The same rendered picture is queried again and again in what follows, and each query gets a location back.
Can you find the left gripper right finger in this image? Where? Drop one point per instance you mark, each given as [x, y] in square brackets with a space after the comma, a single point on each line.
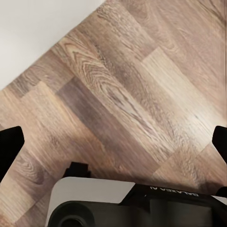
[219, 140]

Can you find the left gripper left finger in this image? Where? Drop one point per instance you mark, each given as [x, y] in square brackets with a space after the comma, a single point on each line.
[11, 142]

